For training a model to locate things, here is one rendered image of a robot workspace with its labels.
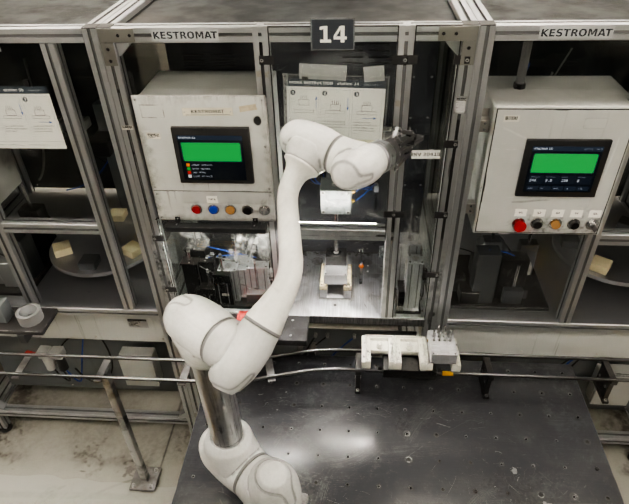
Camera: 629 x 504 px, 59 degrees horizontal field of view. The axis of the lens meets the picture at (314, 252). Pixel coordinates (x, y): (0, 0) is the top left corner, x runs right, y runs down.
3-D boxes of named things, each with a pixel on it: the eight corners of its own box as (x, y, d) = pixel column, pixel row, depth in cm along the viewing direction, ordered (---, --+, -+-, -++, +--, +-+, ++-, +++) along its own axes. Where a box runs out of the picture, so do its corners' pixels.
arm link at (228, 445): (237, 506, 177) (194, 465, 189) (273, 470, 186) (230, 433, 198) (194, 343, 129) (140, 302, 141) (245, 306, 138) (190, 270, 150)
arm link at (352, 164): (395, 148, 140) (352, 130, 145) (365, 163, 128) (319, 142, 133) (384, 186, 146) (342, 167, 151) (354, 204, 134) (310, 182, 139)
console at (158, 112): (157, 224, 196) (127, 99, 168) (178, 183, 219) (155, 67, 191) (274, 226, 193) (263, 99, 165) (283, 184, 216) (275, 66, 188)
